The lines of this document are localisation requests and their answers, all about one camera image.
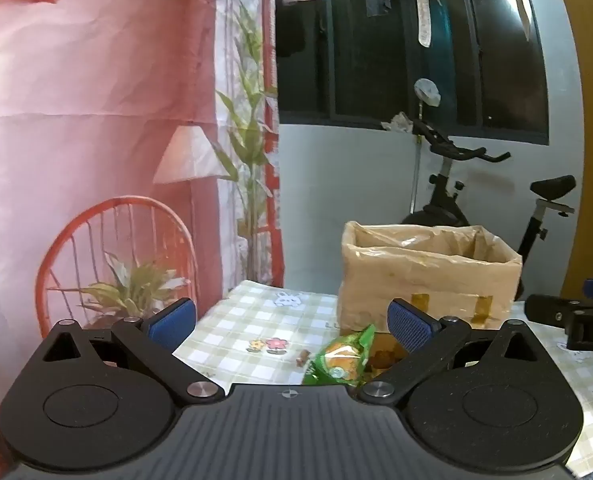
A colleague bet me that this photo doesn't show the cardboard box with plastic liner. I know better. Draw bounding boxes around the cardboard box with plastic liner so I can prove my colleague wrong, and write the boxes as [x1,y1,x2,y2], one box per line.
[337,220,523,337]

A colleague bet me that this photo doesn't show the checked floral tablecloth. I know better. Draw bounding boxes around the checked floral tablecloth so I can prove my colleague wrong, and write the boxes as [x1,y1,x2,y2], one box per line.
[171,280,593,479]

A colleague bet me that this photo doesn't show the printed pink backdrop cloth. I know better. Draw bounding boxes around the printed pink backdrop cloth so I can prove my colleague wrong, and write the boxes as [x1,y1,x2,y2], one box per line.
[0,0,287,411]

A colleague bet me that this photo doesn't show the hanging white straps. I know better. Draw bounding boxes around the hanging white straps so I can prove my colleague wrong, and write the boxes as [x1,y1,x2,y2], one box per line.
[399,0,533,49]

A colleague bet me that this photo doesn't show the brown yellow snack packet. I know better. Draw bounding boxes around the brown yellow snack packet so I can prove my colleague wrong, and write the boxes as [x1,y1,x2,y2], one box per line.
[363,332,408,377]

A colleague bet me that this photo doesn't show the dark window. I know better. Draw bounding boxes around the dark window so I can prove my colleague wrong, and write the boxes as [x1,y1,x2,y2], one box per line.
[275,0,550,147]

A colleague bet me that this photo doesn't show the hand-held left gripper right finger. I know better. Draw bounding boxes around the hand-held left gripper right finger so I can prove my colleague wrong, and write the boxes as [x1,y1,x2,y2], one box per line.
[357,298,552,406]

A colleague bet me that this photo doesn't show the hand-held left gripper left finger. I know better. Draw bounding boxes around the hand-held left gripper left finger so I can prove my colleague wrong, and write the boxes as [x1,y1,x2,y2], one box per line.
[29,297,226,406]

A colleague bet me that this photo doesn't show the black exercise bike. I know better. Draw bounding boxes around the black exercise bike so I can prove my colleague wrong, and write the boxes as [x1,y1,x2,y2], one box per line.
[380,79,577,306]

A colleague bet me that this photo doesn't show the green snack packet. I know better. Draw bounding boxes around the green snack packet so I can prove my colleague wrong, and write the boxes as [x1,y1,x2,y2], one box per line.
[301,324,377,387]

